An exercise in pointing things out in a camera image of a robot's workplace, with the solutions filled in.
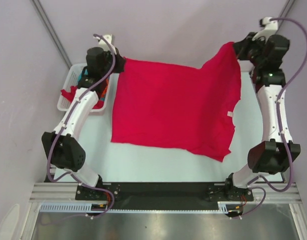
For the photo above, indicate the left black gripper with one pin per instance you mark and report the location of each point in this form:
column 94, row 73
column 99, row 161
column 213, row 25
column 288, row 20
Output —
column 120, row 62

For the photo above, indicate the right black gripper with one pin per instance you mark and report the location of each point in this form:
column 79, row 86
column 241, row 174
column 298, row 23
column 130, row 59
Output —
column 241, row 47

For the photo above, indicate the white plastic laundry basket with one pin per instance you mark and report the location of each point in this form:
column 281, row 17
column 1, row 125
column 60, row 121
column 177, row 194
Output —
column 72, row 80

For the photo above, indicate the red t shirt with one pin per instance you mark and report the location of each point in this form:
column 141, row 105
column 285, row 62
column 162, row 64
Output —
column 173, row 106
column 69, row 95

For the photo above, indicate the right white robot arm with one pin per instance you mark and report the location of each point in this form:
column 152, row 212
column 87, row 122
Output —
column 277, row 150

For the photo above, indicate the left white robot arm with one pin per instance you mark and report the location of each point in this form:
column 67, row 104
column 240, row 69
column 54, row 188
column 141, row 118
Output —
column 61, row 145

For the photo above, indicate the orange t shirt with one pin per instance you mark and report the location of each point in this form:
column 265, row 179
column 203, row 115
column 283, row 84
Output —
column 104, row 92

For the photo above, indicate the teal t shirt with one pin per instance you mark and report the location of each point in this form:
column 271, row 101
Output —
column 83, row 74

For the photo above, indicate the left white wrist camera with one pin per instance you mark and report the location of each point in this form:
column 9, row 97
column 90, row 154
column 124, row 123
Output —
column 105, row 42

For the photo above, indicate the right aluminium frame post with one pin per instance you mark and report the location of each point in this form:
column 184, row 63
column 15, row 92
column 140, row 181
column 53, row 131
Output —
column 271, row 8

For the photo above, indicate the aluminium frame post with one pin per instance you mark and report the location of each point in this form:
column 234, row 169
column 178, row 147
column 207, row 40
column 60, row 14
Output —
column 46, row 22
column 271, row 8

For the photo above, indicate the left aluminium frame post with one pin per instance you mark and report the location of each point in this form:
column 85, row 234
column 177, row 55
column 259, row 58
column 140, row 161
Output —
column 46, row 22

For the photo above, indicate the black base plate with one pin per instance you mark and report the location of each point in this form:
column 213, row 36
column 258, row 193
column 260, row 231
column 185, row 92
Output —
column 174, row 196

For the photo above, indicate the slotted cable duct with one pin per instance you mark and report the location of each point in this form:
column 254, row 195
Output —
column 97, row 208

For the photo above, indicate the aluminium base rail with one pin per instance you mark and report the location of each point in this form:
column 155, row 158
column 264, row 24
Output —
column 65, row 192

